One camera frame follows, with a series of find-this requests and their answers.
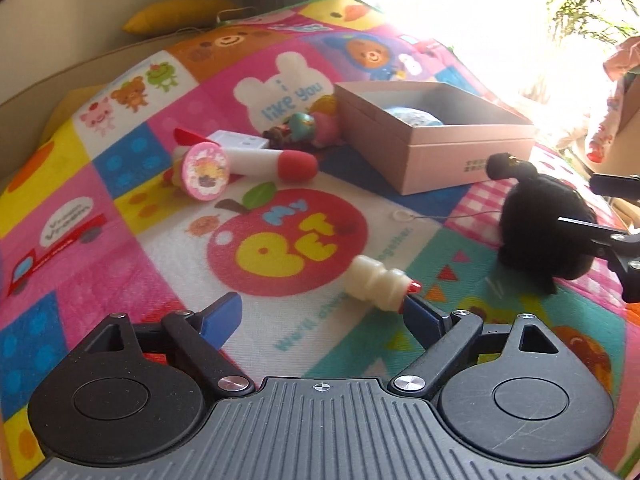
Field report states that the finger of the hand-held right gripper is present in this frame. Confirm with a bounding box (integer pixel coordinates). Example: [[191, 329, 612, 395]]
[[556, 215, 640, 304], [589, 174, 640, 201]]

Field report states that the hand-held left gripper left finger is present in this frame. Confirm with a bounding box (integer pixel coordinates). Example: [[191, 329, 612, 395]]
[[82, 292, 256, 396]]

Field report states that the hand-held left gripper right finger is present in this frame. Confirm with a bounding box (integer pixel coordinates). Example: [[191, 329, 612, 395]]
[[391, 294, 563, 397]]

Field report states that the white toy bottle red cap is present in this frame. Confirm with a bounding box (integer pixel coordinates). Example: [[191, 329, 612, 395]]
[[348, 254, 424, 317]]

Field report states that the black plush toy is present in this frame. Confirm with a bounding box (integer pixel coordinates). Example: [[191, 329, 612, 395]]
[[486, 152, 600, 295]]

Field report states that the pink cardboard box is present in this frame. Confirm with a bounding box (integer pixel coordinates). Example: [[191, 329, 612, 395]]
[[332, 80, 537, 196]]

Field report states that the pink patterned garment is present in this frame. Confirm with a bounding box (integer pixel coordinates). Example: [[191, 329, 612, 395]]
[[554, 35, 640, 164]]

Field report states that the colourful printed blanket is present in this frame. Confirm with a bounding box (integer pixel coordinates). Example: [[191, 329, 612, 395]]
[[0, 0, 640, 480]]

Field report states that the white cylinder toy red tip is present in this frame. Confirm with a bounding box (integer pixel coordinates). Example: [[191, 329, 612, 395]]
[[227, 147, 320, 182]]

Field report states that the small white box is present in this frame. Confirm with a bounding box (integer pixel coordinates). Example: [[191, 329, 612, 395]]
[[207, 130, 269, 152]]

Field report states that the brown small figure toy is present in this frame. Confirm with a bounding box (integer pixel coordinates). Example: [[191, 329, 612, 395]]
[[262, 127, 296, 149]]

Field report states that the blue round toy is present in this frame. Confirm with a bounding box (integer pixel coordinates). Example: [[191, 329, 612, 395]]
[[385, 105, 445, 128]]

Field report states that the teal round figure toy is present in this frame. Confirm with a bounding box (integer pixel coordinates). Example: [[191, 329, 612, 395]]
[[288, 112, 317, 144]]

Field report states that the yellow orange small toy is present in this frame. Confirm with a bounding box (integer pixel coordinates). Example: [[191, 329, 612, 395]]
[[309, 93, 340, 116]]

